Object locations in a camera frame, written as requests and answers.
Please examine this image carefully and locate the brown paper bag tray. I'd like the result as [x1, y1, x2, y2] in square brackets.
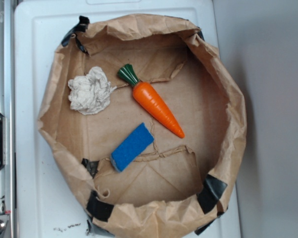
[38, 14, 247, 238]

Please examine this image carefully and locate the orange plastic toy carrot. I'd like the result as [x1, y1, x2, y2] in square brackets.
[117, 64, 185, 138]

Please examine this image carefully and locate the white plastic board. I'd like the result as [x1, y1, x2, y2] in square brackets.
[14, 0, 242, 238]

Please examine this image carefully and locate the aluminium frame rail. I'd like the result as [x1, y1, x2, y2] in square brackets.
[0, 0, 17, 238]

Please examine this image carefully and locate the crumpled white cloth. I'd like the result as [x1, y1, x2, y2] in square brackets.
[68, 66, 117, 116]

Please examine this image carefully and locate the blue sponge block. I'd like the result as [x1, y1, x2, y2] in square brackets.
[111, 123, 154, 172]

